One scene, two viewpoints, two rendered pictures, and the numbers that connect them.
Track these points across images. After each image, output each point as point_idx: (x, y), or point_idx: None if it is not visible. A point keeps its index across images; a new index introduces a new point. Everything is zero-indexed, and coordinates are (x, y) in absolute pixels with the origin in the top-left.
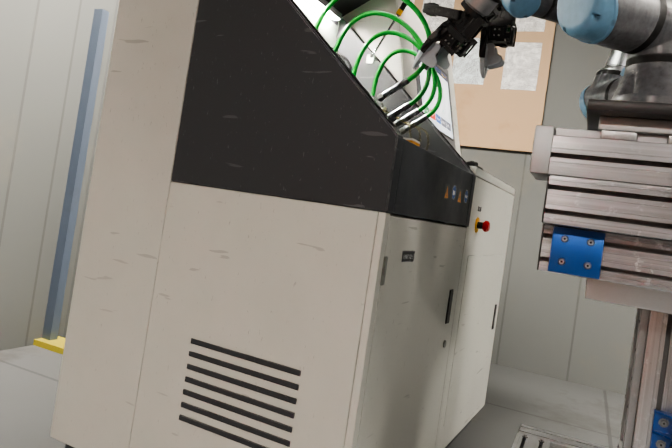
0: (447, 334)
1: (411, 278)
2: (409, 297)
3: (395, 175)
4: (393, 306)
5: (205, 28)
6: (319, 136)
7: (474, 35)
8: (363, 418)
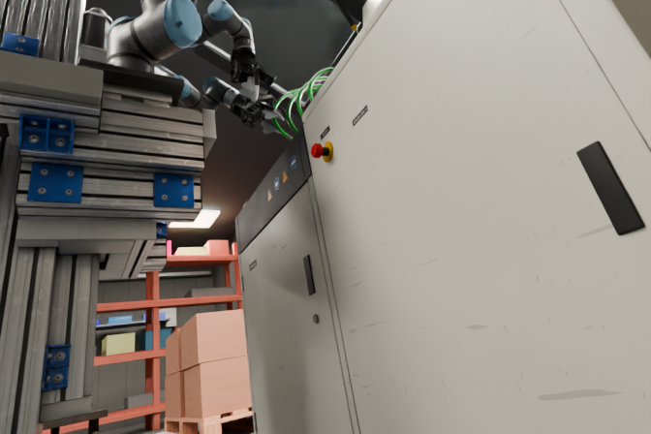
0: (321, 306)
1: (259, 276)
2: (261, 289)
3: (237, 235)
4: (252, 299)
5: None
6: None
7: (239, 112)
8: (251, 370)
